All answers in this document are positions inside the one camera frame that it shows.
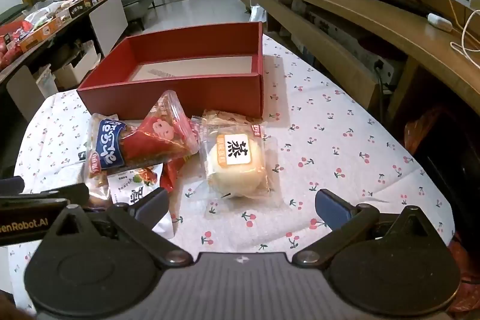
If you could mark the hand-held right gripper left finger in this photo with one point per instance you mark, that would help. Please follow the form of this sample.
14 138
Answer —
150 205

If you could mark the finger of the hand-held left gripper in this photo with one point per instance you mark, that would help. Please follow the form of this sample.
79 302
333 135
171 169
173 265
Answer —
56 194
11 185

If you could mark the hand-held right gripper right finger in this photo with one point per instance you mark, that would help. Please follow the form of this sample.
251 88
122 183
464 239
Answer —
330 209

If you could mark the white packet red fruit print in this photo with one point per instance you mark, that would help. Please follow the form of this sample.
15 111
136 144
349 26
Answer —
123 188

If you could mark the red snack packet white letters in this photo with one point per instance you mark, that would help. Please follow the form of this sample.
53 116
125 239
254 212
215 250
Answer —
172 173

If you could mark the clear red cake packet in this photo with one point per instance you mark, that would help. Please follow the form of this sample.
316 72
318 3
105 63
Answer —
161 136

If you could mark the blue label cake packet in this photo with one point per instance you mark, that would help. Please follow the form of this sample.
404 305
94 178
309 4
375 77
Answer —
110 143

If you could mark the steamed bun packet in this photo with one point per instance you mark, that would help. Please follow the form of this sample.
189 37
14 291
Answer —
236 170

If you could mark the gold snack packet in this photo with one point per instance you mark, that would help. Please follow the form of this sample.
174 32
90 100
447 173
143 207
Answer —
225 117

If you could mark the red cardboard box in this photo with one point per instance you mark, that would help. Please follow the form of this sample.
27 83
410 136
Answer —
187 95

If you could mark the cherry print tablecloth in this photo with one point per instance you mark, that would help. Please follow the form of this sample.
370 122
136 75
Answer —
337 155

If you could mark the white storage bin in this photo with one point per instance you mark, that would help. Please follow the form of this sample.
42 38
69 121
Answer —
47 82

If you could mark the orange plastic bag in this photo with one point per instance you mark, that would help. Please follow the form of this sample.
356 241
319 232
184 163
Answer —
423 132

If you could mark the open white cardboard box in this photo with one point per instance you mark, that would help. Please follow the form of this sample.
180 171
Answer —
78 70

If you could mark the pile of red packets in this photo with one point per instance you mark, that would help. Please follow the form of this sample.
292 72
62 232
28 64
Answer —
11 42

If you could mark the white power strip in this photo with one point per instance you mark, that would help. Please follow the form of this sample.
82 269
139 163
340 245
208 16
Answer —
382 67

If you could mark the orange cardboard box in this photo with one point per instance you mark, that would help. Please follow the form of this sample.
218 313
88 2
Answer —
41 35

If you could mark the dark long side table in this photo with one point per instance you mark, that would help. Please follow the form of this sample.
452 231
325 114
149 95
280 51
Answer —
108 20

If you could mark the black box yellow label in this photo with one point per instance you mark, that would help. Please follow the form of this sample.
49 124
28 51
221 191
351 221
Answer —
80 8

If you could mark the grey sofa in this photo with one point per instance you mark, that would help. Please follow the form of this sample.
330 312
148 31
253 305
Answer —
138 1

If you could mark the shiny white gift bag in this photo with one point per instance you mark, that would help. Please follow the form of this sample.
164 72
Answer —
258 10

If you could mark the white power adapter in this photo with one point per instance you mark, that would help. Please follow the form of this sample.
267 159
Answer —
438 21

